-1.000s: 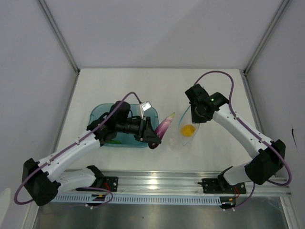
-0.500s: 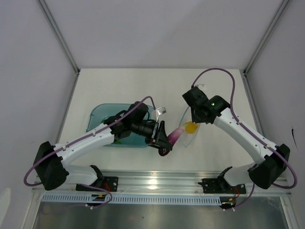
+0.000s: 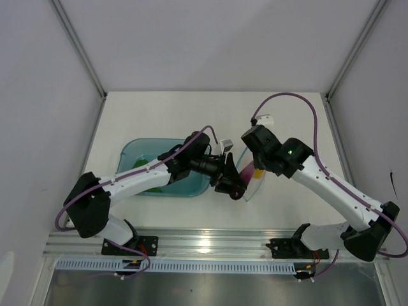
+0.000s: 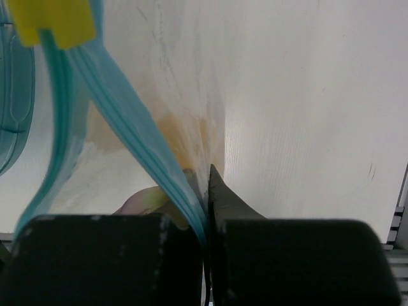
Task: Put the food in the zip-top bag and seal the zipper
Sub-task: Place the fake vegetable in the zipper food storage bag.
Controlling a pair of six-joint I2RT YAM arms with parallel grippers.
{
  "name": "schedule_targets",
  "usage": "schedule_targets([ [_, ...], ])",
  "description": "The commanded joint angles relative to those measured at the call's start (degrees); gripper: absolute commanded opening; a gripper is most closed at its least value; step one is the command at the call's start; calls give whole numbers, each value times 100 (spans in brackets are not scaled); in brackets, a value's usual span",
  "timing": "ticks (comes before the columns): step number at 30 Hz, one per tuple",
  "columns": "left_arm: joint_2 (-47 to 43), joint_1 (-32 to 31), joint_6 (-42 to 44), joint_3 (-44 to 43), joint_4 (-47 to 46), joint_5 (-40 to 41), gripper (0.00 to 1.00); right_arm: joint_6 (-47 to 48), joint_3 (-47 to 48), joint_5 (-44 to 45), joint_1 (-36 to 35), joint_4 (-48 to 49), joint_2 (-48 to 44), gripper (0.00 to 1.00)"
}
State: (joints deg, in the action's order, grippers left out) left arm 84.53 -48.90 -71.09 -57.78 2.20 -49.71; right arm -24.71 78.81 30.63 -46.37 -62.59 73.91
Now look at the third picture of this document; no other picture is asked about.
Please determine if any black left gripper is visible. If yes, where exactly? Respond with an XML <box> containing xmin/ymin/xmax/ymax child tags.
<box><xmin>190</xmin><ymin>153</ymin><xmax>247</xmax><ymax>196</ymax></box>

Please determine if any clear zip top bag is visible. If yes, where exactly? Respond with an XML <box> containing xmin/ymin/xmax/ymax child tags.
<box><xmin>236</xmin><ymin>147</ymin><xmax>265</xmax><ymax>202</ymax></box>

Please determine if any yellow toy orange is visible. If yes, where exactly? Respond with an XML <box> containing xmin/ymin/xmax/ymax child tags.
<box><xmin>252</xmin><ymin>169</ymin><xmax>265</xmax><ymax>180</ymax></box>

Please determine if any green toy bell pepper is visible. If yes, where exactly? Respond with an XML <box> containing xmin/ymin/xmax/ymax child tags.
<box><xmin>132</xmin><ymin>158</ymin><xmax>149</xmax><ymax>169</ymax></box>

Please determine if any purple toy eggplant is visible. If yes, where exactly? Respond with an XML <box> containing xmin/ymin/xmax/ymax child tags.
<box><xmin>229</xmin><ymin>161</ymin><xmax>256</xmax><ymax>201</ymax></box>

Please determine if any small green toy chili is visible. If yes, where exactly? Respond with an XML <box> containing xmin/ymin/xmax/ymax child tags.
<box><xmin>146</xmin><ymin>187</ymin><xmax>163</xmax><ymax>193</ymax></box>

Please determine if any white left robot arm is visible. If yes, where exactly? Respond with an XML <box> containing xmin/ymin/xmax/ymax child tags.
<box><xmin>63</xmin><ymin>131</ymin><xmax>248</xmax><ymax>255</ymax></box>

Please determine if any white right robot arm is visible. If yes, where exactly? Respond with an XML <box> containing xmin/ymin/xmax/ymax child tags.
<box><xmin>241</xmin><ymin>125</ymin><xmax>400</xmax><ymax>262</ymax></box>

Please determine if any teal plastic tray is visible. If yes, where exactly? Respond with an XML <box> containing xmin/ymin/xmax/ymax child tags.
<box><xmin>117</xmin><ymin>138</ymin><xmax>209</xmax><ymax>198</ymax></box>

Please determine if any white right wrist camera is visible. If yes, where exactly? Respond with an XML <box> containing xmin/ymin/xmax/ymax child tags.
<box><xmin>255</xmin><ymin>114</ymin><xmax>275</xmax><ymax>129</ymax></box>

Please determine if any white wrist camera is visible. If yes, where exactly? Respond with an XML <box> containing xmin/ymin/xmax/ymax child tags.
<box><xmin>216</xmin><ymin>139</ymin><xmax>233</xmax><ymax>156</ymax></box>
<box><xmin>255</xmin><ymin>114</ymin><xmax>275</xmax><ymax>129</ymax></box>

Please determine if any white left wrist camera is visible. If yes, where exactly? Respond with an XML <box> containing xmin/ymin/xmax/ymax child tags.
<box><xmin>216</xmin><ymin>139</ymin><xmax>233</xmax><ymax>156</ymax></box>

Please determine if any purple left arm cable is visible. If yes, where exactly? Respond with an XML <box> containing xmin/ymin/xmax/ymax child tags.
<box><xmin>55</xmin><ymin>125</ymin><xmax>221</xmax><ymax>280</ymax></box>

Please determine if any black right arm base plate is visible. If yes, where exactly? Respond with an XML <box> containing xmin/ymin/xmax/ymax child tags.
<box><xmin>265</xmin><ymin>238</ymin><xmax>330</xmax><ymax>259</ymax></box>

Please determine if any aluminium rail base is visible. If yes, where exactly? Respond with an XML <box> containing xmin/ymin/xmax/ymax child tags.
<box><xmin>43</xmin><ymin>228</ymin><xmax>391</xmax><ymax>264</ymax></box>

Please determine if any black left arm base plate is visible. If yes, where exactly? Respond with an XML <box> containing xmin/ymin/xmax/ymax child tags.
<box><xmin>101</xmin><ymin>236</ymin><xmax>159</xmax><ymax>257</ymax></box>

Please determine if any white slotted cable duct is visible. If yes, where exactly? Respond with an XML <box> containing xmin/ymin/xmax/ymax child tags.
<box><xmin>55</xmin><ymin>258</ymin><xmax>313</xmax><ymax>275</ymax></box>

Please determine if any right aluminium frame post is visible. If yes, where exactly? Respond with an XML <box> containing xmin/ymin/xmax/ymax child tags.
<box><xmin>325</xmin><ymin>0</ymin><xmax>391</xmax><ymax>103</ymax></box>

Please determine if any aluminium frame post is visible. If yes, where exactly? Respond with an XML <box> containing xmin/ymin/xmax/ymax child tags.
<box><xmin>325</xmin><ymin>0</ymin><xmax>391</xmax><ymax>103</ymax></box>
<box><xmin>48</xmin><ymin>0</ymin><xmax>107</xmax><ymax>100</ymax></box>

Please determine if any left aluminium frame post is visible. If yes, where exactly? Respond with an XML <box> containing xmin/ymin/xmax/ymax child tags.
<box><xmin>48</xmin><ymin>0</ymin><xmax>107</xmax><ymax>100</ymax></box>

